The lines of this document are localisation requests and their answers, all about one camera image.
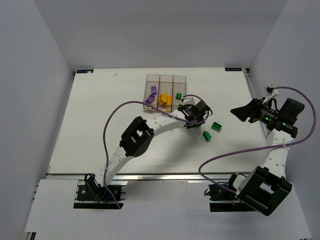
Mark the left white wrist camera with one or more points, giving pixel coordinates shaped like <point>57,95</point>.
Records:
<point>188,100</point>

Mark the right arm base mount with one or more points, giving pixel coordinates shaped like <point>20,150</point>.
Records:
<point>222,200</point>

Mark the green curved lego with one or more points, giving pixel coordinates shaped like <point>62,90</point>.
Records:
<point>207,136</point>

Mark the orange curved lego brick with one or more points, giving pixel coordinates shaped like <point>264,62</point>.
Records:
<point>163,99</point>

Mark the aluminium front rail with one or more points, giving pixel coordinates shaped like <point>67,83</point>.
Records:
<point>122,177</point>

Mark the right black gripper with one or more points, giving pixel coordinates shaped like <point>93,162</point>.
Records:
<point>252,110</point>

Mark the purple small lego brick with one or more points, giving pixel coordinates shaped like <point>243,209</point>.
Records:
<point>153,90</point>

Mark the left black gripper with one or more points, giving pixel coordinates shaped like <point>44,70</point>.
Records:
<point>195,120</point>

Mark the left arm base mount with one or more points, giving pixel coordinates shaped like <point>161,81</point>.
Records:
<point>93,195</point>

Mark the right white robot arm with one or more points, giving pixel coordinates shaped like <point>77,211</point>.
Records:
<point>266,186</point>

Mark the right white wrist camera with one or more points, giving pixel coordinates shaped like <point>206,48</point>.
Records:
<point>272,93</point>

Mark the left blue corner label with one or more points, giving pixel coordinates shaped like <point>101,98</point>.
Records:
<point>84,71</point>

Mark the blue corner label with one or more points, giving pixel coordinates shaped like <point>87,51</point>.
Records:
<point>233,69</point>
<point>84,71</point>

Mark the right blue corner label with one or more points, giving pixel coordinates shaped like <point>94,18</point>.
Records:
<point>233,69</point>

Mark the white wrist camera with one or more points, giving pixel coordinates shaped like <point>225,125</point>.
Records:
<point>272,93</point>
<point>188,100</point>

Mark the purple long lego brick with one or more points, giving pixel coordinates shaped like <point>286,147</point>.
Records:
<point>150,99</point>

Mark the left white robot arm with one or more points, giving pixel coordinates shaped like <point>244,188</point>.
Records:
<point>136,138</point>

